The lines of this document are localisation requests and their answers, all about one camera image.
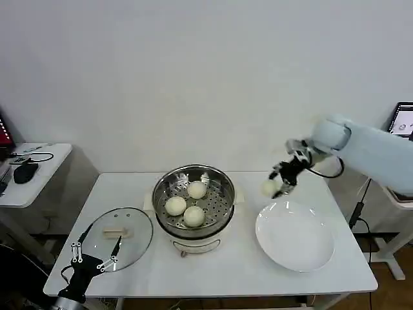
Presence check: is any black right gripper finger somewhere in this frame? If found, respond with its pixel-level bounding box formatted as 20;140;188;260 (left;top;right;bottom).
272;183;296;200
268;163;283;181

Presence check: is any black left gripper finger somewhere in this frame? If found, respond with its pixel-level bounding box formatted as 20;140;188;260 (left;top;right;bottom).
96;235;123;273
71;223;95;263

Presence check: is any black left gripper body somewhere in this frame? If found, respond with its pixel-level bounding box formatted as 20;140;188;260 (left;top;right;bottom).
57;254;102;303

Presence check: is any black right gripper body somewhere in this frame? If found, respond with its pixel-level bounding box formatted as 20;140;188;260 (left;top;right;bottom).
279;158;306;187

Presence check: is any white steamed bun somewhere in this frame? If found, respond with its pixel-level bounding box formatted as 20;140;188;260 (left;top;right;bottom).
183;205;206;228
260;180;281;198
187;180;207;199
165;196;188;216

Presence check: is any white round plate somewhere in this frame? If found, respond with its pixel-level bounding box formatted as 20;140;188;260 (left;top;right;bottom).
255;200;336;273

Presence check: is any steel perforated steamer basket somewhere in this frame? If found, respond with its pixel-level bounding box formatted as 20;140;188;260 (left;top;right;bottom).
152;165;236;238

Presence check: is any white electric cooker base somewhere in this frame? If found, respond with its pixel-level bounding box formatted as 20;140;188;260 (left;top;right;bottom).
143;190;246;259

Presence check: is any white side table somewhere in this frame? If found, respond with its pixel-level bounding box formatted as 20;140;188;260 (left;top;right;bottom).
0;143;99;227

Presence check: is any black computer mouse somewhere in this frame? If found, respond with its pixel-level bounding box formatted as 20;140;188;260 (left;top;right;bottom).
13;163;39;184

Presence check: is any white desk with legs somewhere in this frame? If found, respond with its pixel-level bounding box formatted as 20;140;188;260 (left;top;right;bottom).
328;176;413;281

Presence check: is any open laptop with lit screen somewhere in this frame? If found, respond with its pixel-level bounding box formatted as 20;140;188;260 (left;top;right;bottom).
387;101;413;141

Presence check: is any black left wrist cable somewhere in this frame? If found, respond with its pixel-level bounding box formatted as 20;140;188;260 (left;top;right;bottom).
61;265;76;285

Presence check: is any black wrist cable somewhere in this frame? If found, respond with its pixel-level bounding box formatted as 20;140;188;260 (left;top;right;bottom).
305;156;345;179
61;265;76;285

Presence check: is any glass lid with wooden handle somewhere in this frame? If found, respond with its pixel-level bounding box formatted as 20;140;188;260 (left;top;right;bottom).
80;206;154;272

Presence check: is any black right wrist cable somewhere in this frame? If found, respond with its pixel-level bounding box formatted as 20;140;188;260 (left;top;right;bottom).
305;156;345;179

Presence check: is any black cable with adapter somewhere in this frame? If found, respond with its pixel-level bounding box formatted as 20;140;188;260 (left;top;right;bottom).
349;179;375;246

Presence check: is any black cable on side table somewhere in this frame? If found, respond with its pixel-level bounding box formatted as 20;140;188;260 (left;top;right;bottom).
9;152;55;166

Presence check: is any laptop with dark frame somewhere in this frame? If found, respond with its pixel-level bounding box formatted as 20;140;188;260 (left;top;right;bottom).
0;111;16;161

